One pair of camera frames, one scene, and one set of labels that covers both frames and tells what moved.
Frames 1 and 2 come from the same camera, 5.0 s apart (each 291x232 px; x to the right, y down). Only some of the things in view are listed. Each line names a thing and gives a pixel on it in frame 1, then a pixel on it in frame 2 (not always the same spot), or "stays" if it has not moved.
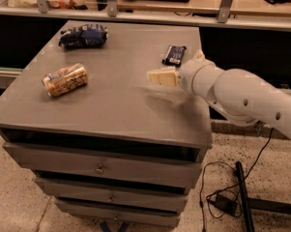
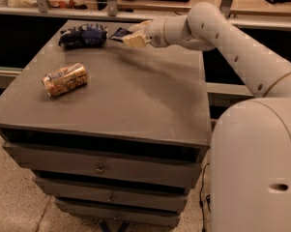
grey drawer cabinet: (107, 146) stays
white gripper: (188, 75) to (156, 31)
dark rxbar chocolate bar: (174, 55) to (119, 34)
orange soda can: (65, 79) stays
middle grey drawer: (151, 198) stays
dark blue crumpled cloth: (84, 36) stays
